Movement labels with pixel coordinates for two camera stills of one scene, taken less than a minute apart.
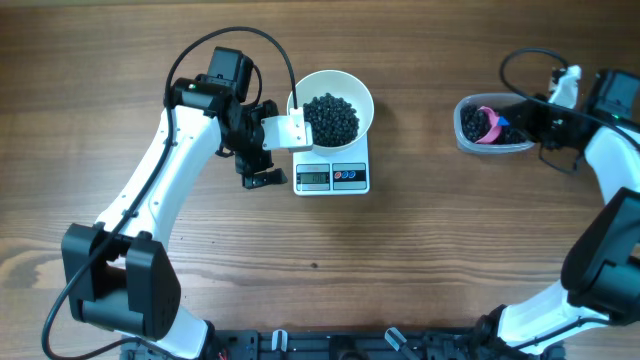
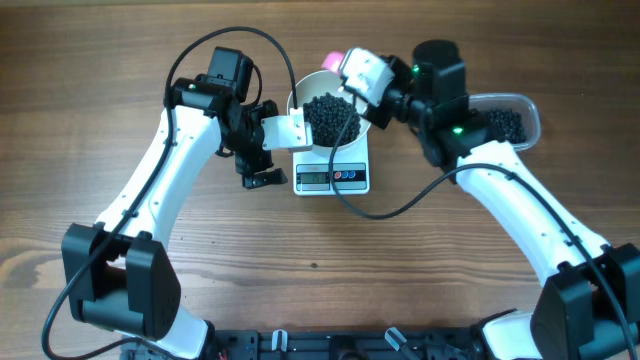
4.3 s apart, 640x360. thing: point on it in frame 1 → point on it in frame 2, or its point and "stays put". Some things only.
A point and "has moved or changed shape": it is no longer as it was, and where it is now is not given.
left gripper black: x=262 y=160 stays put
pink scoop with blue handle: x=495 y=126 has moved or changed shape
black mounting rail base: x=330 y=344 stays put
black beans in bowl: x=334 y=121 stays put
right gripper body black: x=558 y=124 → x=397 y=101
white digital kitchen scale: x=337 y=175 stays put
